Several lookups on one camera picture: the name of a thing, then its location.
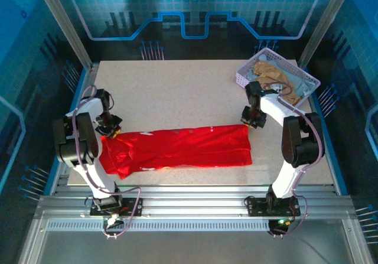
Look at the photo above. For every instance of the tan t-shirt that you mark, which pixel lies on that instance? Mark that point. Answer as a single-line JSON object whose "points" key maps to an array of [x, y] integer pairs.
{"points": [[265, 69]]}

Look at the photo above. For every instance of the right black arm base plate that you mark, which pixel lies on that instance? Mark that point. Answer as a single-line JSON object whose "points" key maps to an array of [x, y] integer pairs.
{"points": [[257, 208]]}

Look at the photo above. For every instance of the red bear print t-shirt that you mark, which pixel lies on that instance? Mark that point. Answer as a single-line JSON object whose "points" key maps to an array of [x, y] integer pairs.
{"points": [[183, 149]]}

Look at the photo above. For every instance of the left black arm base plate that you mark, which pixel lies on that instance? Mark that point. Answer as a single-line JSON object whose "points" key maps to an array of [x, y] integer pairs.
{"points": [[130, 209]]}

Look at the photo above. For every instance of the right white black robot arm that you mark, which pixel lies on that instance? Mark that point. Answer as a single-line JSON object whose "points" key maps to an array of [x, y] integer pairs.
{"points": [[298, 146]]}

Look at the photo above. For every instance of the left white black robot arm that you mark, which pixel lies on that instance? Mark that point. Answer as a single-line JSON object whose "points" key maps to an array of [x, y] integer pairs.
{"points": [[76, 146]]}

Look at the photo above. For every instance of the aluminium frame rail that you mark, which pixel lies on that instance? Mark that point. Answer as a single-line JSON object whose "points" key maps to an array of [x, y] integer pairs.
{"points": [[192, 199]]}

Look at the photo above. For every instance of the black controller with green light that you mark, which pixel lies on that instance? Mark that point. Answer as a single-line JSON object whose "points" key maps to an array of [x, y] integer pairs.
{"points": [[277, 225]]}

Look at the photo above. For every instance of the lilac plastic basket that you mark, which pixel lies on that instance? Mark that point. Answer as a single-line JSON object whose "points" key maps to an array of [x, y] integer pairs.
{"points": [[285, 60]]}

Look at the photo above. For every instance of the light blue t-shirt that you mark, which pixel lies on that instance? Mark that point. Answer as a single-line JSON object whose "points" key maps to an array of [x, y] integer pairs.
{"points": [[302, 84]]}

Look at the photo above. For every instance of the right aluminium frame post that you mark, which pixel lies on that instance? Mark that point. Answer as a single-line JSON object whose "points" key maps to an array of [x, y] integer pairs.
{"points": [[323, 24]]}

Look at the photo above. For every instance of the aluminium frame post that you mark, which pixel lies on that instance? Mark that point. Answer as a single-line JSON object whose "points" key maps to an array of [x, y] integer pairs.
{"points": [[323, 24], [66, 27]]}

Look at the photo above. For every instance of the left aluminium frame post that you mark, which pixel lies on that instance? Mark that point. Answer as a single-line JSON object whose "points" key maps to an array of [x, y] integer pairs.
{"points": [[66, 27]]}

